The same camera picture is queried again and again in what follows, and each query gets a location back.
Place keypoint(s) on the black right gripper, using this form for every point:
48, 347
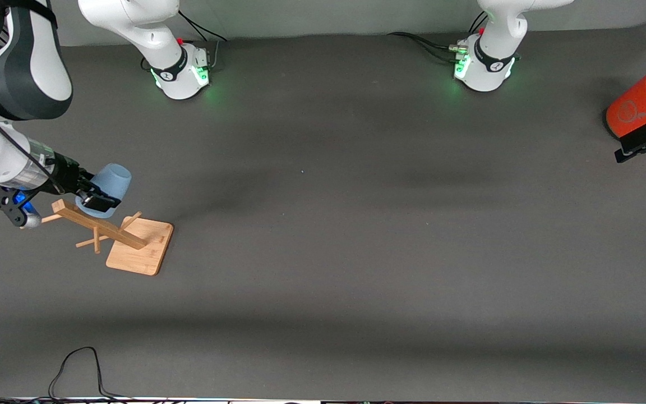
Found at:
67, 173

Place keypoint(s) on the light blue cup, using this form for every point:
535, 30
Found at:
112, 178

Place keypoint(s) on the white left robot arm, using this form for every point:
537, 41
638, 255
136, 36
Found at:
491, 50

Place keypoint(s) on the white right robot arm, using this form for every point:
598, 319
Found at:
37, 62

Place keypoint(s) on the orange cylinder can grey lid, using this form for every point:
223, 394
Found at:
637, 106

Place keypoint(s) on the wooden mug tree stand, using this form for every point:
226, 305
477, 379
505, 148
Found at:
138, 249

